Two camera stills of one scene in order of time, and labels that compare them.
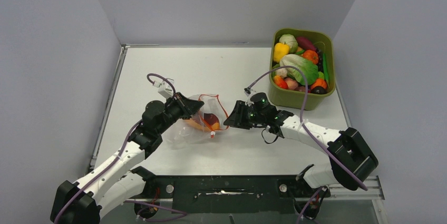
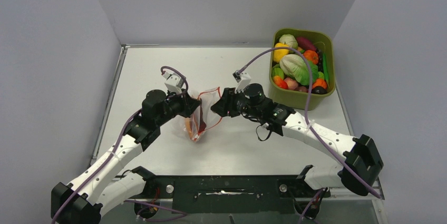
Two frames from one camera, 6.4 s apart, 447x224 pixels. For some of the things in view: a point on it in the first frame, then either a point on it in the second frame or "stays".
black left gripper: [192, 106] stays
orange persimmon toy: [311, 55] stays
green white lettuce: [310, 69] stays
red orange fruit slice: [210, 122] → [195, 125]
